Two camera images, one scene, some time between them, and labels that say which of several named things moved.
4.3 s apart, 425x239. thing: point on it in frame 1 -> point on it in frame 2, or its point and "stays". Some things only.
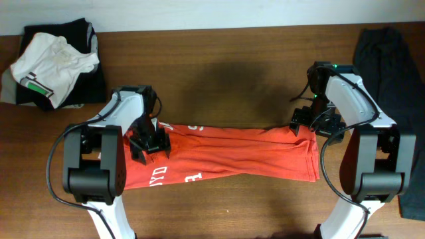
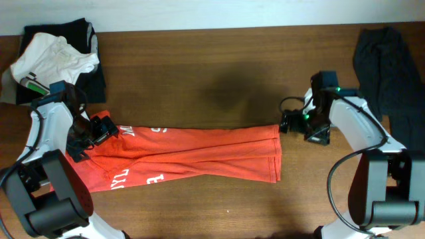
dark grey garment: x=388 y=72 stays
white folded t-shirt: x=51 y=66 stays
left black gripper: x=163 y=140 -> x=105 y=128
